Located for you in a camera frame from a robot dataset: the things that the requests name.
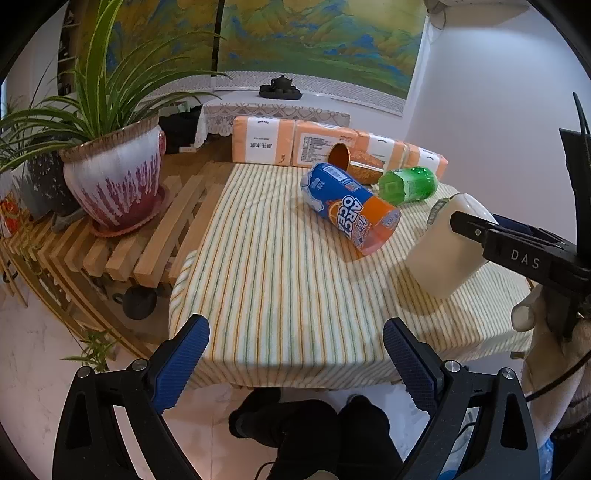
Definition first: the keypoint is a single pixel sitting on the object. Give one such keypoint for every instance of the blue orange drink bottle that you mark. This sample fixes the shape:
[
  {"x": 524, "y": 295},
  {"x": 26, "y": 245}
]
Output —
[{"x": 363, "y": 217}]

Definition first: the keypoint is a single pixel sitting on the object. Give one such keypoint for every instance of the potted spider plant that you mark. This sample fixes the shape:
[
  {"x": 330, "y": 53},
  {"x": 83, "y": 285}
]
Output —
[{"x": 107, "y": 135}]

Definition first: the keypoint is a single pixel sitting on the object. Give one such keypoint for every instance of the white air conditioner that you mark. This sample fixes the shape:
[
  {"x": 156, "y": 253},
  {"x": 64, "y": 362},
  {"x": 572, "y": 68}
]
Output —
[{"x": 435, "y": 7}]

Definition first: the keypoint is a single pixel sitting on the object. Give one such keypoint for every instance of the black teapot under bench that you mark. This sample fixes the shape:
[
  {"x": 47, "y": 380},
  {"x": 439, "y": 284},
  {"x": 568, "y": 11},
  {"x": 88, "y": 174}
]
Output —
[{"x": 137, "y": 302}]

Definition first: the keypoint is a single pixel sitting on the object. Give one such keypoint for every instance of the orange tissue pack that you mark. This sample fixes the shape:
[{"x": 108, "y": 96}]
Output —
[
  {"x": 384, "y": 152},
  {"x": 262, "y": 140},
  {"x": 422, "y": 157},
  {"x": 313, "y": 142}
]

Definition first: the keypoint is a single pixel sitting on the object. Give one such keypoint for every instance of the rightmost orange tissue pack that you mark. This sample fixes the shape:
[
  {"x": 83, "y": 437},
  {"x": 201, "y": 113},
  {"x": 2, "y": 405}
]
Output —
[{"x": 422, "y": 157}]

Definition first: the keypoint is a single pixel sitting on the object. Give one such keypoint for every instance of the orange patterned paper cup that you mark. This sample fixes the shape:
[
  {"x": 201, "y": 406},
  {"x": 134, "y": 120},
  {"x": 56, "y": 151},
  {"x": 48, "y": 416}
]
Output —
[{"x": 363, "y": 167}]

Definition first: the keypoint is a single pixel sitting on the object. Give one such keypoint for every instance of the black bag on floor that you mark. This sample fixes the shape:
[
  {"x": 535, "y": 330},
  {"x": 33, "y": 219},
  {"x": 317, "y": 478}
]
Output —
[{"x": 179, "y": 129}]

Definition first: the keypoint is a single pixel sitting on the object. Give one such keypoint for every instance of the black tea set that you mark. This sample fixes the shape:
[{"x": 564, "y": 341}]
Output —
[{"x": 280, "y": 88}]

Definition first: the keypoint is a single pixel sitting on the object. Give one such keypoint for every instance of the green plastic bottle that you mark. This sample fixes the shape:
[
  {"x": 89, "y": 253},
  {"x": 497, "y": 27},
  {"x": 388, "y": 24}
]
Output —
[{"x": 407, "y": 185}]

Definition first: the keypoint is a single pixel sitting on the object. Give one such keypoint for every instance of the wooden slat bench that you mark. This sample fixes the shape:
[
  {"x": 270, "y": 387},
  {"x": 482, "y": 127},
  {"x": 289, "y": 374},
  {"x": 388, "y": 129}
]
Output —
[{"x": 76, "y": 274}]

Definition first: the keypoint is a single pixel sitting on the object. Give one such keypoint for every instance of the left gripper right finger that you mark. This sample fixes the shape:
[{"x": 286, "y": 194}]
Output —
[{"x": 502, "y": 444}]

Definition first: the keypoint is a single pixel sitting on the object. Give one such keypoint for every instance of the striped tablecloth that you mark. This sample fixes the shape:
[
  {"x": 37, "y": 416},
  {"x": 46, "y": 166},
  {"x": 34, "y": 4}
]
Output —
[{"x": 290, "y": 302}]

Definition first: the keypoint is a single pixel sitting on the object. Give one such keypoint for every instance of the landscape wall painting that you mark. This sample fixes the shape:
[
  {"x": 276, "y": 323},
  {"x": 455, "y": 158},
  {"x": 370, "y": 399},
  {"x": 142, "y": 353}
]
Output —
[{"x": 358, "y": 45}]

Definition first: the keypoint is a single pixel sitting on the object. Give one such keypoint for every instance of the white paper cup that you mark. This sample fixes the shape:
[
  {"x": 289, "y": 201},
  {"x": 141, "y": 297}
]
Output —
[{"x": 441, "y": 261}]

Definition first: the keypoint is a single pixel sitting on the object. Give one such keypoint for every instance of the lace covered side table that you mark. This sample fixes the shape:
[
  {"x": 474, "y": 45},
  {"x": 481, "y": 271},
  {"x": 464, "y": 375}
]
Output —
[{"x": 217, "y": 115}]

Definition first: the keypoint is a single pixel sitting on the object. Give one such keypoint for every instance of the leftmost orange tissue pack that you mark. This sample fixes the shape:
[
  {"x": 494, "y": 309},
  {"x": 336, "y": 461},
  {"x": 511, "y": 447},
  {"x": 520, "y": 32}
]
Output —
[{"x": 262, "y": 140}]

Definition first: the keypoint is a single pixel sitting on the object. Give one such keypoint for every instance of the gloved right hand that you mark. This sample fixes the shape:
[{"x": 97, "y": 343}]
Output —
[{"x": 546, "y": 360}]

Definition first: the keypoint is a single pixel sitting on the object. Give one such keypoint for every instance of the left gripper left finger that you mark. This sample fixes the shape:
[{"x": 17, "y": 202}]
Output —
[{"x": 89, "y": 443}]

